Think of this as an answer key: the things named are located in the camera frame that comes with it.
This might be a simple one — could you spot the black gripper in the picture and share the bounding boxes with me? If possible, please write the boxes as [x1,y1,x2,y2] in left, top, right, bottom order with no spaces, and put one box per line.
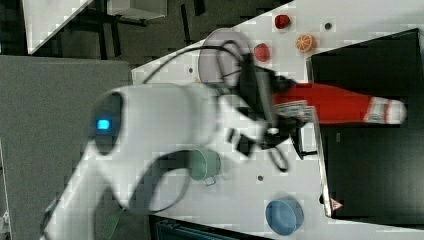
[238,54,279,149]

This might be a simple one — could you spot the red plush ketchup bottle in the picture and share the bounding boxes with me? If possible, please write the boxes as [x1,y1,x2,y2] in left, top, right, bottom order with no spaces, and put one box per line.
[272,83,407,125]

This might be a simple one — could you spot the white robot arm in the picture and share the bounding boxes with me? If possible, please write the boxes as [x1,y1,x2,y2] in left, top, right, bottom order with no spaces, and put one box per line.
[40,54,276,240]

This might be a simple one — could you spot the steel toaster oven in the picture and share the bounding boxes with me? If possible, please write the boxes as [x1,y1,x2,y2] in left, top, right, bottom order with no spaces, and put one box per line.
[306,29,424,229]

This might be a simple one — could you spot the red toy strawberry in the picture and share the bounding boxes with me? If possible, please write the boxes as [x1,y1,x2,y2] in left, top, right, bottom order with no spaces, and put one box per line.
[254,43,271,62]

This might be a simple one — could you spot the grey round plate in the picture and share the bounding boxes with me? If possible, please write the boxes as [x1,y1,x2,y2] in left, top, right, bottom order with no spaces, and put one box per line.
[198,28,250,88]

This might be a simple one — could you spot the toy orange half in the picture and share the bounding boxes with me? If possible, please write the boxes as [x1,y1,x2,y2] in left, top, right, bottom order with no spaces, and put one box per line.
[295,34,316,53]

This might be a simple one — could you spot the small red toy fruit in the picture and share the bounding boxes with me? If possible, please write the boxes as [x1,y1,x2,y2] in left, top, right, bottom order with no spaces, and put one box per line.
[274,14,291,30]

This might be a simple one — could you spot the green mug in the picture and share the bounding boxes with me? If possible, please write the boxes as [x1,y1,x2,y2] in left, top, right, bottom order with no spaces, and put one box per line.
[189,149,221,186]

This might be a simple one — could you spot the blue bowl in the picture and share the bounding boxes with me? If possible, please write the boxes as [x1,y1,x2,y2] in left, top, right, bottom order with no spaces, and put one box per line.
[265,197,304,236]

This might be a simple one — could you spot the black cable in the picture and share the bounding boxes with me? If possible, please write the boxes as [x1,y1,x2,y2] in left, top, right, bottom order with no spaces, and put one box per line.
[143,39,291,173]

